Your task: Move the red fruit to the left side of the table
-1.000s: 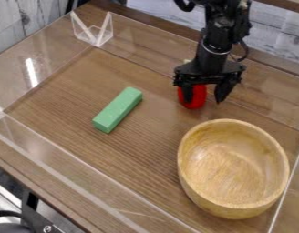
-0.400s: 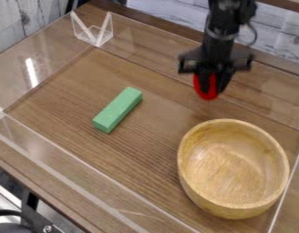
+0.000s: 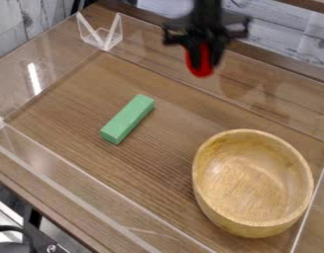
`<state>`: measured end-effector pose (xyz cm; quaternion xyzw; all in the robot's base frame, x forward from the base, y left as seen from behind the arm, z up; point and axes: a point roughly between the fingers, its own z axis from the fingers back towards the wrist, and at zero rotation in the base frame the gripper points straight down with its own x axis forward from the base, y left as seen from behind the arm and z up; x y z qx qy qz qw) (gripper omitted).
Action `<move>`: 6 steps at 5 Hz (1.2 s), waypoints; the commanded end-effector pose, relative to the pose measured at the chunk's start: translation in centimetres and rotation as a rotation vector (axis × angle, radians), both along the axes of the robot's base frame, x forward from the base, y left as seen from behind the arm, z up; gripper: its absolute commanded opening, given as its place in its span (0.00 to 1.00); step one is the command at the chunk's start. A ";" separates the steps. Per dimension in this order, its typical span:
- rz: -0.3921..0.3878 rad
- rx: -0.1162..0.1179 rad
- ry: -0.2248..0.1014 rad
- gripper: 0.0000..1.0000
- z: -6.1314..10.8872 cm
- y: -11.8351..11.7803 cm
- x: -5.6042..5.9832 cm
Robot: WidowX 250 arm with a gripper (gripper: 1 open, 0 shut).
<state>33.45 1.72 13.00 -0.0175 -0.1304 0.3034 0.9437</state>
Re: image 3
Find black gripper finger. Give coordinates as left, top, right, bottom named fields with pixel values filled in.
left=209, top=38, right=227, bottom=67
left=183, top=40, right=202, bottom=69

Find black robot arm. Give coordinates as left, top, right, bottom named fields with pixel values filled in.
left=162, top=0, right=251, bottom=77

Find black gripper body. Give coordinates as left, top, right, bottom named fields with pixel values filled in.
left=162, top=16, right=251, bottom=45

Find black table leg bracket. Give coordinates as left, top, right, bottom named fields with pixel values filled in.
left=24, top=207, right=70, bottom=253

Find green rectangular block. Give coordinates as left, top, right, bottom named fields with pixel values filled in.
left=100, top=95, right=155, bottom=144

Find red plush strawberry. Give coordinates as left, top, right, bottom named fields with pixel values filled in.
left=185, top=43, right=214, bottom=78

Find wooden bowl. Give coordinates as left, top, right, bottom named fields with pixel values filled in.
left=191, top=128, right=314, bottom=238

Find clear acrylic tray walls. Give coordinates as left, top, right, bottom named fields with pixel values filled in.
left=0, top=7, right=324, bottom=253

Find black cable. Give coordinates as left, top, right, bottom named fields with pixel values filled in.
left=0, top=225, right=39, bottom=253

